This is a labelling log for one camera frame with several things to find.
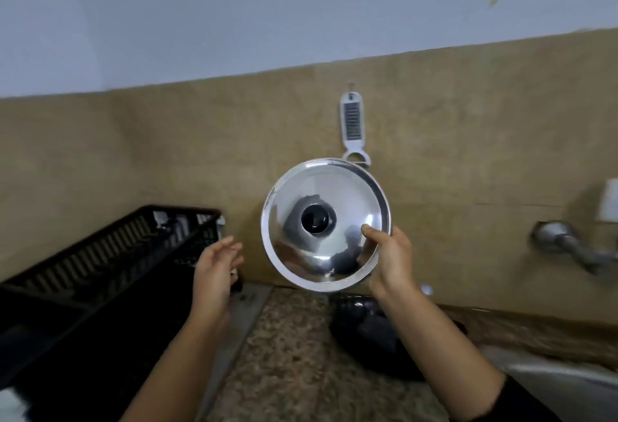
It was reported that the person's right hand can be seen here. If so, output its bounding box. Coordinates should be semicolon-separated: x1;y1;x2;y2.
360;224;416;298

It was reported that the person's left hand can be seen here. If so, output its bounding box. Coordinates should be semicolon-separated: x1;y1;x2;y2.
192;236;245;312

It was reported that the steel pot lid black knob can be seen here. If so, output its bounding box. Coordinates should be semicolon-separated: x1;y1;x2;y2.
261;158;392;292

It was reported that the person's right forearm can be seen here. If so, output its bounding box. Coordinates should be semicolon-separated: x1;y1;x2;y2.
376;278;563;422

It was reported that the person's left forearm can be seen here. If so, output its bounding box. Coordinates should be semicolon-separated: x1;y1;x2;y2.
120;302;231;422

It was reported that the black plastic bag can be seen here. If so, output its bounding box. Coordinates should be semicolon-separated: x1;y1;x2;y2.
329;293;468;382

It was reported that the white hanging peeler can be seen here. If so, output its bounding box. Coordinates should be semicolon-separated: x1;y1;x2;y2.
340;83;371;168

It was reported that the black plastic dish rack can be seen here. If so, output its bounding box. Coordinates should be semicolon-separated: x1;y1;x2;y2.
0;204;242;422

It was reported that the steel sink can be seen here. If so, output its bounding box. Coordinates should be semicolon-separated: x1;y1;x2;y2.
478;345;618;422

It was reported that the steel wall tap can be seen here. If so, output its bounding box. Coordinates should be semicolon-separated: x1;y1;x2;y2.
531;220;618;278

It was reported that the white wall socket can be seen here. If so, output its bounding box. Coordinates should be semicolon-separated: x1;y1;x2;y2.
595;178;618;223

